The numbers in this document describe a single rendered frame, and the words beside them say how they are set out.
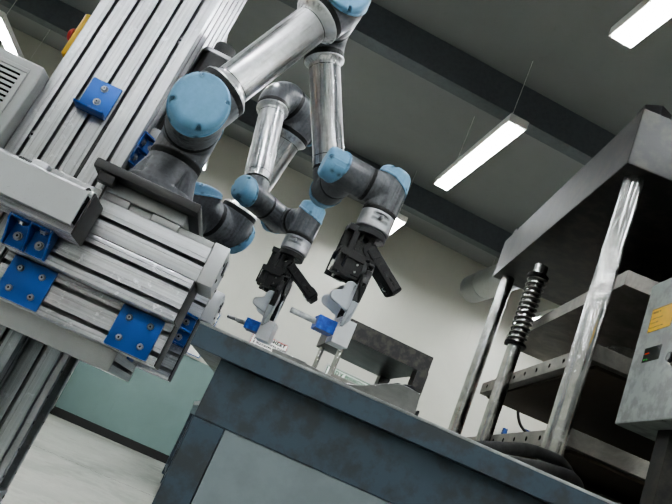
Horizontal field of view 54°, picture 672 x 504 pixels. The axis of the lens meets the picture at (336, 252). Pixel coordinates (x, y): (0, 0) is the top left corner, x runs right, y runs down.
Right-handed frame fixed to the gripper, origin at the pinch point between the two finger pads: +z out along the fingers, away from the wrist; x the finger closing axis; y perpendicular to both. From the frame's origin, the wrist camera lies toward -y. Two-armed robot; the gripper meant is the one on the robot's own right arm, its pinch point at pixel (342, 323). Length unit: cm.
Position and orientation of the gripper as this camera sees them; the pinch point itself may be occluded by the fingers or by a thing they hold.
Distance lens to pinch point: 134.2
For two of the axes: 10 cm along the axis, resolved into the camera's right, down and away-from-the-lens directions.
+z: -3.9, 8.7, -3.0
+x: 2.7, -2.0, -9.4
